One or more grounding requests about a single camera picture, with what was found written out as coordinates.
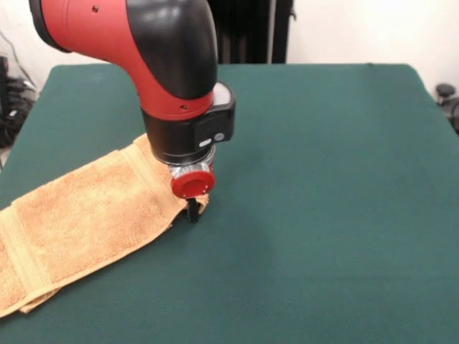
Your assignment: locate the black equipment with cables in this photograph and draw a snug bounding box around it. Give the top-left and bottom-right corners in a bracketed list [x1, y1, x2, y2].
[0, 53, 39, 148]

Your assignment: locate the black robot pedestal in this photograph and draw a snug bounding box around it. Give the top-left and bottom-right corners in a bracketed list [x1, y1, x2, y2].
[211, 0, 298, 65]

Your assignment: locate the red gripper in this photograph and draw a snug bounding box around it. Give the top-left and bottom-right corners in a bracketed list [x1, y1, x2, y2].
[170, 170, 217, 224]

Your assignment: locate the dark green table cloth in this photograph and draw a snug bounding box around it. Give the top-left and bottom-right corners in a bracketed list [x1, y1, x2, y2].
[0, 63, 459, 344]

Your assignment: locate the orange terry towel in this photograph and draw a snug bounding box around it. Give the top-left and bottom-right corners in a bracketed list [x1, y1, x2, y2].
[0, 134, 212, 319]

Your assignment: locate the black chair base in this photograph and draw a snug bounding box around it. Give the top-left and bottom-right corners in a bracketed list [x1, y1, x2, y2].
[435, 82, 459, 135]

